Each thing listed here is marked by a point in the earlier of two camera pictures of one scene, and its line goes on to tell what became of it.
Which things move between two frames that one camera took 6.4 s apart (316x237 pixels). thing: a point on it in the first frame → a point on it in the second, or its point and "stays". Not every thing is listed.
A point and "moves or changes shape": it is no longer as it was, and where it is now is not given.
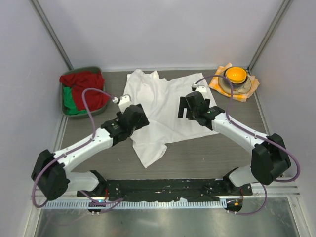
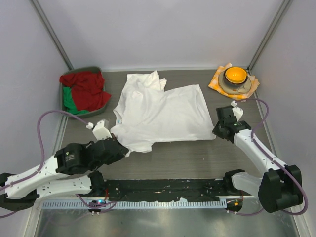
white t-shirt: (159, 98) moves or changes shape
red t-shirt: (79, 81) stays
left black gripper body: (142, 122) → (118, 157)
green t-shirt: (69, 103) stays
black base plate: (168, 189) stays
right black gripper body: (208, 101) → (217, 130)
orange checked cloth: (216, 86) stays
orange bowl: (237, 75) stays
